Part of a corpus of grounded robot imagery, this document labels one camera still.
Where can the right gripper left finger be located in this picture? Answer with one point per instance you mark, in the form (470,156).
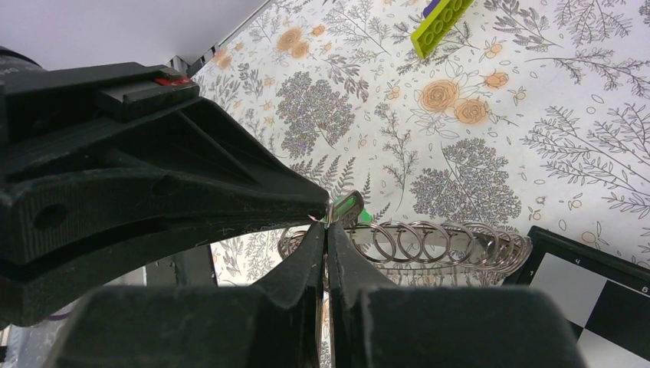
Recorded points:
(274,322)

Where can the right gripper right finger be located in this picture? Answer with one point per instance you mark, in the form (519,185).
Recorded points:
(376,323)

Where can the yellow and purple block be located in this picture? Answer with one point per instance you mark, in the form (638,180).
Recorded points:
(439,18)

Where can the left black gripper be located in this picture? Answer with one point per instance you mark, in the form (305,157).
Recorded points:
(106,169)

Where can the key with green tag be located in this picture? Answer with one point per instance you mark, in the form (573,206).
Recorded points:
(348,210)

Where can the black white checkerboard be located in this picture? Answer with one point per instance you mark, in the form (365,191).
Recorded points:
(604,298)

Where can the floral patterned mat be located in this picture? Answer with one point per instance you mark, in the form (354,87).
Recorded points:
(527,113)

